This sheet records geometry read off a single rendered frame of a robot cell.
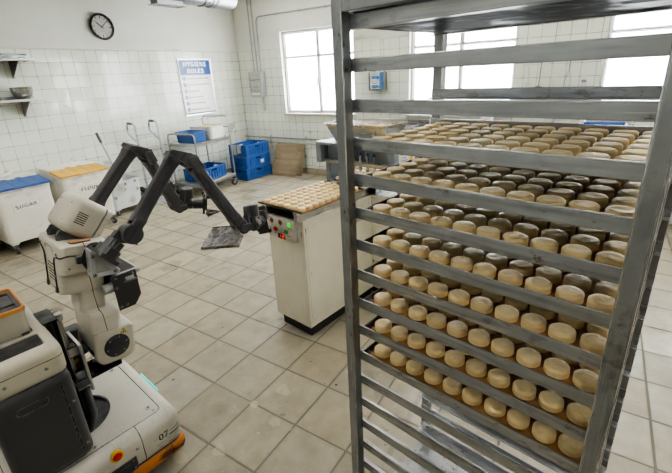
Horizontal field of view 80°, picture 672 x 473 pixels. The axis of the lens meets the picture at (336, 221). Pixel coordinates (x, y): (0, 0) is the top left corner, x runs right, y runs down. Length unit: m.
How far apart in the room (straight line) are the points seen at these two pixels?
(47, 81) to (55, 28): 0.64
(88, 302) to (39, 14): 4.73
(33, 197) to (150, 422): 3.72
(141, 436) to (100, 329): 0.49
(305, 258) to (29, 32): 4.62
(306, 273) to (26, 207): 3.61
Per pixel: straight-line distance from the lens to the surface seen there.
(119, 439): 2.11
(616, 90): 1.19
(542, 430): 1.13
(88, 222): 1.86
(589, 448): 1.01
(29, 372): 1.81
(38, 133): 6.11
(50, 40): 6.27
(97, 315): 1.98
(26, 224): 5.45
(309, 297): 2.65
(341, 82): 0.98
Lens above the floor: 1.67
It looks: 20 degrees down
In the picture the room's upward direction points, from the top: 3 degrees counter-clockwise
